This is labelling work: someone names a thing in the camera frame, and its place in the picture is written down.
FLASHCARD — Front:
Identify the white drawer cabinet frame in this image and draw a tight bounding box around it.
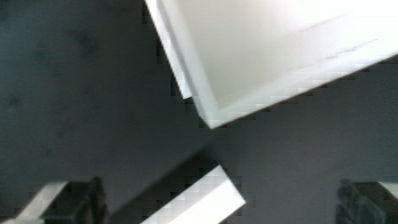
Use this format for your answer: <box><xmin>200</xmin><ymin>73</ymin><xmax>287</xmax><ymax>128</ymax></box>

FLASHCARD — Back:
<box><xmin>143</xmin><ymin>0</ymin><xmax>398</xmax><ymax>128</ymax></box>

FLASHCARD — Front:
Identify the white L-shaped border rail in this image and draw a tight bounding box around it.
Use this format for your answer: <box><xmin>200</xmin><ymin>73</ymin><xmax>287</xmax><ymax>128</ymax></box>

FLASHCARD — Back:
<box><xmin>140</xmin><ymin>166</ymin><xmax>247</xmax><ymax>224</ymax></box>

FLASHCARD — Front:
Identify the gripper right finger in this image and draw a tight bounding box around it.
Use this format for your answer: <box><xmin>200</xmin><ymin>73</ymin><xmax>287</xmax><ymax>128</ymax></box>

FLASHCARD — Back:
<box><xmin>334</xmin><ymin>180</ymin><xmax>398</xmax><ymax>224</ymax></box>

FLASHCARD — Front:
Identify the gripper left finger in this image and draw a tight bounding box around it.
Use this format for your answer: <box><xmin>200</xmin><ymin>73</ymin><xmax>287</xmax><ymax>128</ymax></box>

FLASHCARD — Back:
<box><xmin>10</xmin><ymin>177</ymin><xmax>110</xmax><ymax>224</ymax></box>

